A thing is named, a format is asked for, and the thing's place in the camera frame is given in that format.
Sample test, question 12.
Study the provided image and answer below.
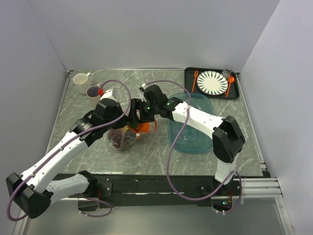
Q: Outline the beige mug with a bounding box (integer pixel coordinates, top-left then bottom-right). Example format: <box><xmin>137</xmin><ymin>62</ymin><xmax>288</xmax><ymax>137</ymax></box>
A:
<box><xmin>86</xmin><ymin>83</ymin><xmax>104</xmax><ymax>109</ymax></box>

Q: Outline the striped white plate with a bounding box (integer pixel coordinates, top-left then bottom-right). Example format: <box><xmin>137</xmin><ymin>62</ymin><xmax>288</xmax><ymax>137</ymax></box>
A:
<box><xmin>197</xmin><ymin>70</ymin><xmax>228</xmax><ymax>96</ymax></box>

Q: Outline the clear zip top bag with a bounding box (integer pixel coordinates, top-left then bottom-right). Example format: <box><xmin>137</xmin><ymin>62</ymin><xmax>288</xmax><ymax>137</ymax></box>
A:
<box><xmin>112</xmin><ymin>117</ymin><xmax>157</xmax><ymax>150</ymax></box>

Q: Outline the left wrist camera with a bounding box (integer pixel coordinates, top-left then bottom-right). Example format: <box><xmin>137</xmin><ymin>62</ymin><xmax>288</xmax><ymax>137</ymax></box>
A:
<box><xmin>100</xmin><ymin>89</ymin><xmax>116</xmax><ymax>101</ymax></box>

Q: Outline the white mug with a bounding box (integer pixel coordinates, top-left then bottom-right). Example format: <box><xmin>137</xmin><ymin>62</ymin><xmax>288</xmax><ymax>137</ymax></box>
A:
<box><xmin>73</xmin><ymin>72</ymin><xmax>91</xmax><ymax>95</ymax></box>

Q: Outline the teal plastic tray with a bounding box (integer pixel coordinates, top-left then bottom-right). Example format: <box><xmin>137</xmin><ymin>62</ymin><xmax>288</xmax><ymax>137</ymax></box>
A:
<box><xmin>167</xmin><ymin>93</ymin><xmax>214</xmax><ymax>154</ymax></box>

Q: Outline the black serving tray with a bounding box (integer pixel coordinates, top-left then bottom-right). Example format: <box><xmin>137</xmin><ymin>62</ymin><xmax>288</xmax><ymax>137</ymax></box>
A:
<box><xmin>184</xmin><ymin>67</ymin><xmax>240</xmax><ymax>100</ymax></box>

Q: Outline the orange plastic fork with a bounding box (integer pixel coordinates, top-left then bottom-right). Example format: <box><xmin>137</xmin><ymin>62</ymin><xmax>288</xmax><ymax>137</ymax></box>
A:
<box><xmin>192</xmin><ymin>70</ymin><xmax>199</xmax><ymax>92</ymax></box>

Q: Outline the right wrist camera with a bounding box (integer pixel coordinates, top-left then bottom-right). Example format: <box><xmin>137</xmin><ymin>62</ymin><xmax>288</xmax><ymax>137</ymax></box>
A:
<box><xmin>139</xmin><ymin>83</ymin><xmax>148</xmax><ymax>93</ymax></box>

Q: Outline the orange plastic spoon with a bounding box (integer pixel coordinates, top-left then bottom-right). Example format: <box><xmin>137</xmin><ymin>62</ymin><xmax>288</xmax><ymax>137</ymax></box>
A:
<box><xmin>225</xmin><ymin>75</ymin><xmax>235</xmax><ymax>97</ymax></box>

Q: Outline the green lime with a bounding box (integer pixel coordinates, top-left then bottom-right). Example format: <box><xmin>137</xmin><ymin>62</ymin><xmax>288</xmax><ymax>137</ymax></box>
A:
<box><xmin>130</xmin><ymin>123</ymin><xmax>138</xmax><ymax>129</ymax></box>

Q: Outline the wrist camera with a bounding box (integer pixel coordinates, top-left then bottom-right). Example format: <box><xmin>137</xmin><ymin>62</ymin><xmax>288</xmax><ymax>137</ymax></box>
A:
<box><xmin>100</xmin><ymin>89</ymin><xmax>116</xmax><ymax>101</ymax></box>
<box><xmin>139</xmin><ymin>83</ymin><xmax>148</xmax><ymax>93</ymax></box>

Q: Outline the black base frame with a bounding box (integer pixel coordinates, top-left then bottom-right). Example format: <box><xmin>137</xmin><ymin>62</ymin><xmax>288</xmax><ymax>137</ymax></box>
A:
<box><xmin>53</xmin><ymin>171</ymin><xmax>243</xmax><ymax>209</ymax></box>

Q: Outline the clear drinking glass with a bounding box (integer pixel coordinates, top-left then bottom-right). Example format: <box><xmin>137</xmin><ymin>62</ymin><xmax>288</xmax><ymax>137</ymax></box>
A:
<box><xmin>222</xmin><ymin>65</ymin><xmax>233</xmax><ymax>79</ymax></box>

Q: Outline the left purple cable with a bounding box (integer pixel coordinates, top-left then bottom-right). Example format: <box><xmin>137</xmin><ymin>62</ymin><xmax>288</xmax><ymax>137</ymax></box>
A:
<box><xmin>6</xmin><ymin>79</ymin><xmax>132</xmax><ymax>221</ymax></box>

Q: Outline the orange mandarin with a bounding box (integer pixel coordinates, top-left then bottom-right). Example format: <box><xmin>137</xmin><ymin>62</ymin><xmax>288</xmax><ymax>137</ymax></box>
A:
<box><xmin>136</xmin><ymin>123</ymin><xmax>150</xmax><ymax>133</ymax></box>

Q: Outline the aluminium rail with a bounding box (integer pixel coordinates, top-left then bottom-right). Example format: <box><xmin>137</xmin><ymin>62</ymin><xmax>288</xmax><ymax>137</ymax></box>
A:
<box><xmin>210</xmin><ymin>177</ymin><xmax>283</xmax><ymax>199</ymax></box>

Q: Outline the purple grape bunch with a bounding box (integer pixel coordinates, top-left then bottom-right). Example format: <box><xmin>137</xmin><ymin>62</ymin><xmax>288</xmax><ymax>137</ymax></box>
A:
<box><xmin>108</xmin><ymin>129</ymin><xmax>131</xmax><ymax>150</ymax></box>

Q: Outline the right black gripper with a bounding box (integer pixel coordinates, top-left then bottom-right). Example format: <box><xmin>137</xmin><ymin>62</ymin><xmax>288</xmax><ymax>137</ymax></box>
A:
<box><xmin>129</xmin><ymin>98</ymin><xmax>159</xmax><ymax>124</ymax></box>

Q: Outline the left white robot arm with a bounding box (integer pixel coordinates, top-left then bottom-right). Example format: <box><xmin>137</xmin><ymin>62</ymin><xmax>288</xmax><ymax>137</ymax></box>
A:
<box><xmin>6</xmin><ymin>98</ymin><xmax>127</xmax><ymax>219</ymax></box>

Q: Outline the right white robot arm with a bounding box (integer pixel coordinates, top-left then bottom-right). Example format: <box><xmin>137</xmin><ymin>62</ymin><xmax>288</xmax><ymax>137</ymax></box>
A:
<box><xmin>129</xmin><ymin>84</ymin><xmax>246</xmax><ymax>195</ymax></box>

